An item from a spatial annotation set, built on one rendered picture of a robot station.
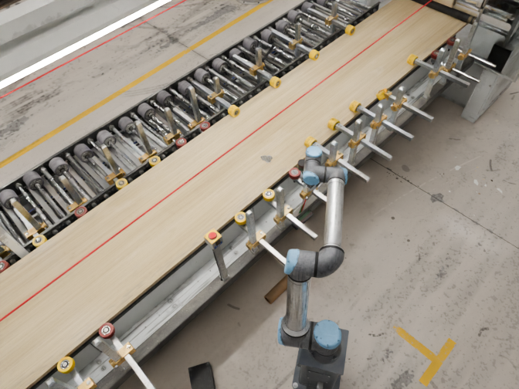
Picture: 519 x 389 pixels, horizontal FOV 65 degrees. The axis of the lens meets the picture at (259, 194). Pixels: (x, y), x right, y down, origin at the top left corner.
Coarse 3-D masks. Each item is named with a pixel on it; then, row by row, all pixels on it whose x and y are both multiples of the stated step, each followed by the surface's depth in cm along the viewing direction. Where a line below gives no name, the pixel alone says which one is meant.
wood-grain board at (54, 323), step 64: (320, 64) 345; (384, 64) 340; (256, 128) 305; (320, 128) 302; (128, 192) 277; (192, 192) 274; (256, 192) 271; (64, 256) 250; (128, 256) 248; (64, 320) 227; (0, 384) 209
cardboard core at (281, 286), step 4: (284, 276) 326; (280, 280) 324; (284, 280) 321; (276, 284) 322; (280, 284) 320; (284, 284) 320; (276, 288) 318; (280, 288) 318; (284, 288) 319; (272, 292) 316; (276, 292) 316; (280, 292) 318; (264, 296) 317; (268, 296) 314; (272, 296) 314; (276, 296) 316; (268, 300) 320; (272, 300) 314
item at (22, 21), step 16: (32, 0) 124; (48, 0) 124; (64, 0) 126; (80, 0) 129; (0, 16) 120; (16, 16) 120; (32, 16) 122; (48, 16) 125; (0, 32) 118; (16, 32) 121; (0, 240) 238
